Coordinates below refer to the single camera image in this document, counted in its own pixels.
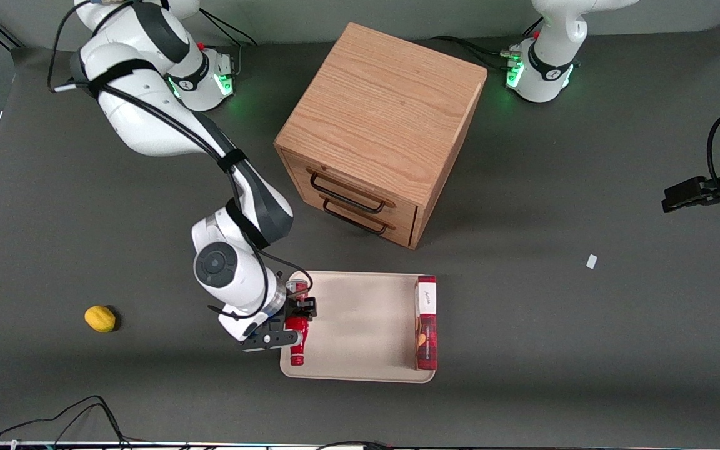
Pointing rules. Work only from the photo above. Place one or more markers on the red ketchup bottle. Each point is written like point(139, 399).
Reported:
point(297, 326)

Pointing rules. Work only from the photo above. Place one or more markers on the red snack box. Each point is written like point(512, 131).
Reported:
point(427, 337)

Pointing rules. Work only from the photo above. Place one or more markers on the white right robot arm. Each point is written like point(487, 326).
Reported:
point(141, 125)

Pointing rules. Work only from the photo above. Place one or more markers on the wooden drawer cabinet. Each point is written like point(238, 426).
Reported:
point(379, 106)

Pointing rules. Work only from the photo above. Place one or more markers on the beige plastic tray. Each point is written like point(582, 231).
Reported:
point(360, 325)

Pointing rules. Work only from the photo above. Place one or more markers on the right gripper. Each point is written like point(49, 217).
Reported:
point(290, 309)

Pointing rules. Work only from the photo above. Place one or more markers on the wooden drawer front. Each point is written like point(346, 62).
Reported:
point(407, 215)
point(405, 235)

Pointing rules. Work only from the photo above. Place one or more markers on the yellow lemon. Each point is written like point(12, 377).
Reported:
point(100, 318)

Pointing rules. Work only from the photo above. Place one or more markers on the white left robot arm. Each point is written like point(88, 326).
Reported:
point(544, 62)

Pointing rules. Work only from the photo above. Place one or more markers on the small white paper scrap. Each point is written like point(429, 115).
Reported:
point(592, 261)

